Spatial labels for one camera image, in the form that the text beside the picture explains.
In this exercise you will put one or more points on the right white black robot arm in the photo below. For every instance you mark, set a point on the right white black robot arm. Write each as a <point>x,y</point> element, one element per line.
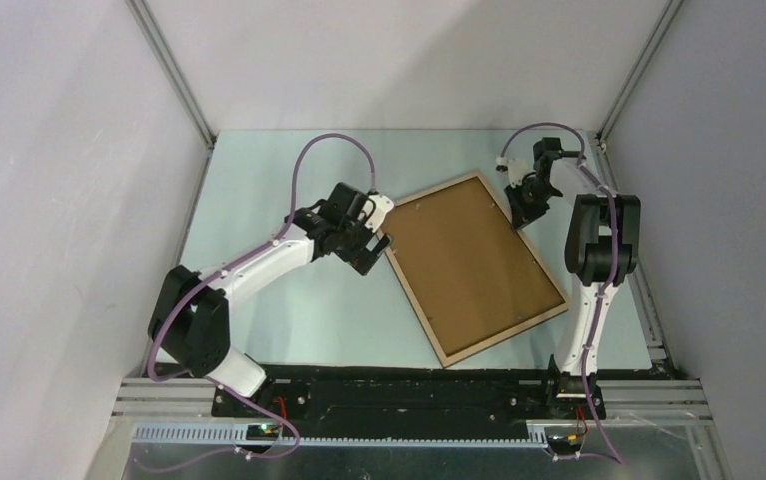
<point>601,250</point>

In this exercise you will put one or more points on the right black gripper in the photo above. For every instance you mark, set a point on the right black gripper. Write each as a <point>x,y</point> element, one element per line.
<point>522,215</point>

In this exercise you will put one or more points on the wooden picture frame with glass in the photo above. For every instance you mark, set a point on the wooden picture frame with glass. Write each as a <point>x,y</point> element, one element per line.
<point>489,341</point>

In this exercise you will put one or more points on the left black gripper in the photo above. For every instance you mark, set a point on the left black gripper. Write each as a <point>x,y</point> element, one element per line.
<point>359,255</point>

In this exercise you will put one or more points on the aluminium corner post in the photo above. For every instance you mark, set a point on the aluminium corner post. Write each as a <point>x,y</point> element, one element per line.
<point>148,24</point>
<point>647,53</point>

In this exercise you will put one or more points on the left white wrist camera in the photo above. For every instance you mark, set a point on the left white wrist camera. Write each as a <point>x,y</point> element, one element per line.
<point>375,210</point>

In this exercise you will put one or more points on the grey slotted cable duct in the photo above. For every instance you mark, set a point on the grey slotted cable duct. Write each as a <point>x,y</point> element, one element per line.
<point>245,434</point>

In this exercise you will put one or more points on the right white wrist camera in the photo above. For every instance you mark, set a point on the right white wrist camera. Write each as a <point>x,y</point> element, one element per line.
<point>516,169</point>

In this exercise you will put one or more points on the aluminium front rail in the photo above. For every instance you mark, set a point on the aluminium front rail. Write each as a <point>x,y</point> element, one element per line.
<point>629,402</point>

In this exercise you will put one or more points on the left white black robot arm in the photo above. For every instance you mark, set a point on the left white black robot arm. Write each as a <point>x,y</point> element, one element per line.
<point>191,318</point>

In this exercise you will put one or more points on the left aluminium corner post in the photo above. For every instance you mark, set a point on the left aluminium corner post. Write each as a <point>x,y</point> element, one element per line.
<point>148,24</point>

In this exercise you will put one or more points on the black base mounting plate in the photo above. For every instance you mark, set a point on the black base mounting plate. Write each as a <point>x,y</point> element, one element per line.
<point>417,409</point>

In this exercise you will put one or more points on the brown cardboard backing board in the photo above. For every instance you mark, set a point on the brown cardboard backing board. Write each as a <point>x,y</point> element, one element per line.
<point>476,265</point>

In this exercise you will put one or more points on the right aluminium corner post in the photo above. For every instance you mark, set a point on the right aluminium corner post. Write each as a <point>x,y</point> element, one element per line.
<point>647,53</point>

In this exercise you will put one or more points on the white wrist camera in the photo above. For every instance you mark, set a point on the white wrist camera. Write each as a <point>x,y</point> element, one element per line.
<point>375,210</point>
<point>516,169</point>

